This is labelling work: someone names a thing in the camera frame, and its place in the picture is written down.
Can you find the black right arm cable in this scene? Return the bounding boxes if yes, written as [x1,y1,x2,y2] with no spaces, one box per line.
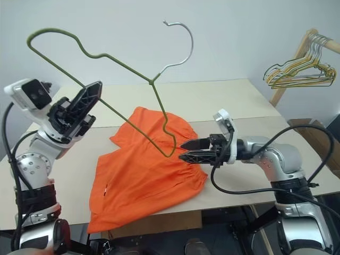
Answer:
[210,138,340,216]
[249,124,335,188]

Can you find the grey rounded shape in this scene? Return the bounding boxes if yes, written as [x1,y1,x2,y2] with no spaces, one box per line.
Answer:
[184,237,211,255]

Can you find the black table frame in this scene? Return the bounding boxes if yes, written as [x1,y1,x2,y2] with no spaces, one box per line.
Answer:
[201,203,280,255]

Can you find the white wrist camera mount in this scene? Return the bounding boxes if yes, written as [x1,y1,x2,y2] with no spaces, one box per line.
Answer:
[3,78,53,117]
[213,108,237,164]

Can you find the wooden clothes rack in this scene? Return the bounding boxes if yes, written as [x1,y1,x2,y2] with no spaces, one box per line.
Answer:
[268,28,340,107]

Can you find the bunch of wire hangers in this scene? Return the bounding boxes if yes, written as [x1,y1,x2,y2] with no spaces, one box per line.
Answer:
[263,33,336,88]

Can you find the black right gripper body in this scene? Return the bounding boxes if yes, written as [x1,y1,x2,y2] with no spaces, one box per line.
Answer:
[208,133,231,168]

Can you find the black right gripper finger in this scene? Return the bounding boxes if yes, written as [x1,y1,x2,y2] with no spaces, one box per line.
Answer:
[180,137,213,150]
[178,149,222,167]

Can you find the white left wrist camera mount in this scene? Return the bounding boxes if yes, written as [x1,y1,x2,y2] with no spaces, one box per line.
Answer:
[3,78,53,117]

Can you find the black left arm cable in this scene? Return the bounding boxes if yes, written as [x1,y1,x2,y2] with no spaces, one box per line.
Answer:
[1,101,37,252]

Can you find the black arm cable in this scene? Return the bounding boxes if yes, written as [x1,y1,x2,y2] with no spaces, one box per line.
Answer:
[210,138,340,216]
[1,101,37,252]
[249,124,335,188]

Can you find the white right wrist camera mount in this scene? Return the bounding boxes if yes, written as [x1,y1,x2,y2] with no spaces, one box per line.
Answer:
[213,108,237,164]

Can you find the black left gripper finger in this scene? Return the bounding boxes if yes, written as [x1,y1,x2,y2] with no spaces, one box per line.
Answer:
[78,114,97,135]
[70,80,104,125]

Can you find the orange shorts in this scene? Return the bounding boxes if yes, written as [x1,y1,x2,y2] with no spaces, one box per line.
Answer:
[87,106,209,235]

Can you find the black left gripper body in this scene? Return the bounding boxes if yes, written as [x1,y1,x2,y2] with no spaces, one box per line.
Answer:
[47,96,97,142]

